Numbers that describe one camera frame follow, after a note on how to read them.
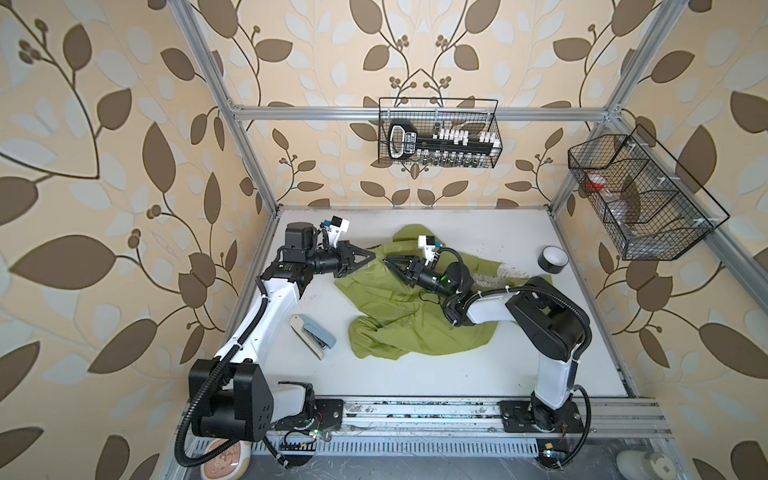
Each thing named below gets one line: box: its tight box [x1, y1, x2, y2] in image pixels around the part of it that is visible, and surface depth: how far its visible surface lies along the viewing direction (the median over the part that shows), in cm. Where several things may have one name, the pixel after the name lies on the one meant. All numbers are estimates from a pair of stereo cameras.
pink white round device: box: [200, 438, 252, 480], surface depth 67 cm
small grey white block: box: [290, 314, 337, 361], surface depth 88 cm
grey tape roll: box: [537, 245, 569, 274], surface depth 104 cm
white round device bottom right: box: [616, 450, 677, 480], surface depth 62 cm
